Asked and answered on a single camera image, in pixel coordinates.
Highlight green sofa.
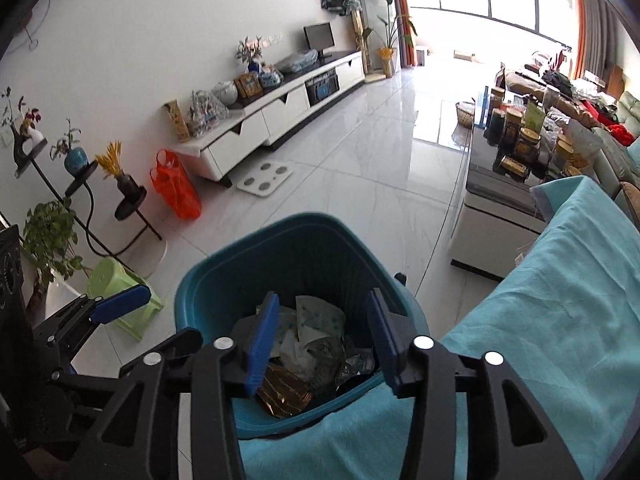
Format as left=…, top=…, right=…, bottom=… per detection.
left=502, top=66, right=640, bottom=242

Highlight clear plastic bag of items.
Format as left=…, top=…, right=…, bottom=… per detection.
left=187, top=89, right=232, bottom=137

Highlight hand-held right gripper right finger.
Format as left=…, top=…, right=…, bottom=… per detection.
left=365, top=287, right=585, bottom=480

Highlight white standing air conditioner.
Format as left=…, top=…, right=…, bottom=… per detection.
left=341, top=0, right=397, bottom=74

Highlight tall yellow box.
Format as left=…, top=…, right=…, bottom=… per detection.
left=163, top=99, right=192, bottom=144

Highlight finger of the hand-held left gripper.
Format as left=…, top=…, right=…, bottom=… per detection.
left=31, top=284, right=152, bottom=361
left=47, top=362, right=126, bottom=397

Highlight green plastic stool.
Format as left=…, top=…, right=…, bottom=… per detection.
left=87, top=256, right=166, bottom=344

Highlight yellow wheat in dark vase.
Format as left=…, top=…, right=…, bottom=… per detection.
left=94, top=140, right=139, bottom=196

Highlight pile of clothes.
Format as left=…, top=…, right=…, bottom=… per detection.
left=529, top=49, right=640, bottom=142

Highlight black metal plant stand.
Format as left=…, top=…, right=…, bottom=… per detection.
left=10, top=130, right=164, bottom=262

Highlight brown gold snack packet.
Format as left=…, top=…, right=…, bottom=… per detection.
left=256, top=361, right=314, bottom=419

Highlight orange plastic bag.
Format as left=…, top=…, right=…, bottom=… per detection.
left=149, top=148, right=203, bottom=221

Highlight round wire wall ornament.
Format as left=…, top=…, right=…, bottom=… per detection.
left=9, top=0, right=54, bottom=52

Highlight silver foil wrapper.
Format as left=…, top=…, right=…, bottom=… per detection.
left=306, top=336, right=377, bottom=392

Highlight teal plastic waste bin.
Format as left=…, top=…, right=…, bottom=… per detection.
left=174, top=212, right=429, bottom=439

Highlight green leafy potted plant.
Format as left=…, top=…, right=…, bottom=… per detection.
left=22, top=198, right=87, bottom=312

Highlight white bathroom scale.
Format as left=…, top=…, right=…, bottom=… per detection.
left=236, top=160, right=295, bottom=196

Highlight group of jars and boxes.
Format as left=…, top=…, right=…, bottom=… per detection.
left=481, top=86, right=597, bottom=184

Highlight flower plant in blue vase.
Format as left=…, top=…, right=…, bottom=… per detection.
left=234, top=35, right=266, bottom=75

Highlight white tv cabinet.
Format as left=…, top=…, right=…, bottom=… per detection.
left=166, top=50, right=366, bottom=189

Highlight framed picture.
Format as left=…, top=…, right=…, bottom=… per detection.
left=233, top=72, right=264, bottom=100

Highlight red flowers in white vase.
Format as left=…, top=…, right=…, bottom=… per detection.
left=0, top=87, right=49, bottom=147

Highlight blue patterned plastic bag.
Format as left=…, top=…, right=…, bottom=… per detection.
left=272, top=49, right=319, bottom=74

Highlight small plant in blue pot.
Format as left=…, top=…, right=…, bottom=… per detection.
left=49, top=118, right=90, bottom=174

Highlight dark glass coffee table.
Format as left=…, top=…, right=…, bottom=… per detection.
left=449, top=85, right=597, bottom=282

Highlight black monitor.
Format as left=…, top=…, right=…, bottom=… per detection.
left=303, top=22, right=336, bottom=60

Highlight tall leafy plant yellow pot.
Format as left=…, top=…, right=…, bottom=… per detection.
left=362, top=0, right=419, bottom=80

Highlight white ceramic jar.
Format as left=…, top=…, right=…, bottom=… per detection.
left=212, top=79, right=239, bottom=106

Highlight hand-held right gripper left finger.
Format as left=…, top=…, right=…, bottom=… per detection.
left=57, top=291, right=281, bottom=480

